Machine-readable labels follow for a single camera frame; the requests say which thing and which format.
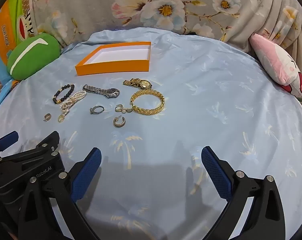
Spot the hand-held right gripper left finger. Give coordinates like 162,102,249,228
18,147,102,240

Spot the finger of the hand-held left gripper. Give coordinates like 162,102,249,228
22,131,60,160
0,131,19,155

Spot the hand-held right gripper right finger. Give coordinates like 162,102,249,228
201,146,287,240

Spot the black bead bracelet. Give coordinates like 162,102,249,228
52,84,75,105

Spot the white pearl bracelet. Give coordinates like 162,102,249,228
59,91,87,117

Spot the silver gem ring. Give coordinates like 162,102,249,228
90,105,105,115

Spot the silver wristwatch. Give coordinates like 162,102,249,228
82,84,120,99

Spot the gold woven bangle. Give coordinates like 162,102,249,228
130,89,165,116

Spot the orange cardboard box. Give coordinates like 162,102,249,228
75,41,151,76

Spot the gold wristwatch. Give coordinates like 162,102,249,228
122,78,153,90

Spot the gold hoop earring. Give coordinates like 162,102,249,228
113,115,126,128

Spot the light blue bed sheet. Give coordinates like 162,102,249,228
0,27,302,240

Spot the gold pearl earring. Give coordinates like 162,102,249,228
115,104,133,114

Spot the green round cushion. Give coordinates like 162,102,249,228
7,33,61,81

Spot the orange green printed cloth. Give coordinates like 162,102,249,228
0,0,64,110

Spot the pink printed pillow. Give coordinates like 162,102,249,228
248,33,302,103

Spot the grey floral blanket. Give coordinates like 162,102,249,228
29,0,302,63

